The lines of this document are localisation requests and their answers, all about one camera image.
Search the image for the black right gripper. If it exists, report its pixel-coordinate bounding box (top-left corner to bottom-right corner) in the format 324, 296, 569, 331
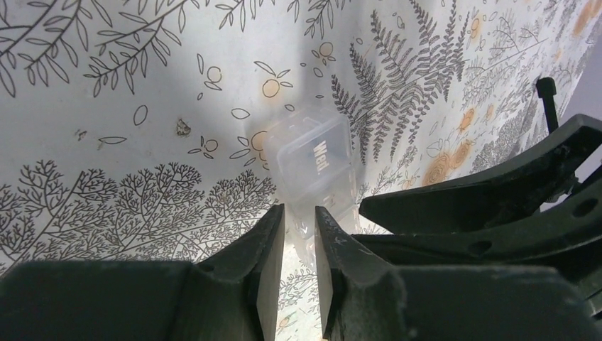
315, 114, 601, 340

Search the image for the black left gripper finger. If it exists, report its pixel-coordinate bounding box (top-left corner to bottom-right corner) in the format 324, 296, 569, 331
1, 205, 285, 340

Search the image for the clear plastic pill organizer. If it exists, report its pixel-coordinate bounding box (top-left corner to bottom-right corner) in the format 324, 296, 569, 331
263, 107, 359, 269

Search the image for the floral patterned table mat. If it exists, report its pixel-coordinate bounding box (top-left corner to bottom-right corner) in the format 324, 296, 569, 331
1, 1, 601, 340

